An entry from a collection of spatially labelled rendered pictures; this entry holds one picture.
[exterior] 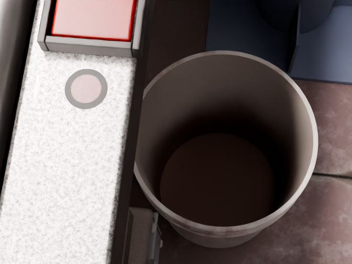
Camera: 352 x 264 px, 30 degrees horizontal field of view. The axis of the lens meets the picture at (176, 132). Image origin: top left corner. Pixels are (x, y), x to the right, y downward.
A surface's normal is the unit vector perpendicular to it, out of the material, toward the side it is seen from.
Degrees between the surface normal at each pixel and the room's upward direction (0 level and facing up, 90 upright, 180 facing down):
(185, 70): 87
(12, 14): 41
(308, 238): 0
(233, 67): 87
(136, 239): 0
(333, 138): 0
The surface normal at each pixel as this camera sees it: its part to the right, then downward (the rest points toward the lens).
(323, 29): -0.04, -0.30
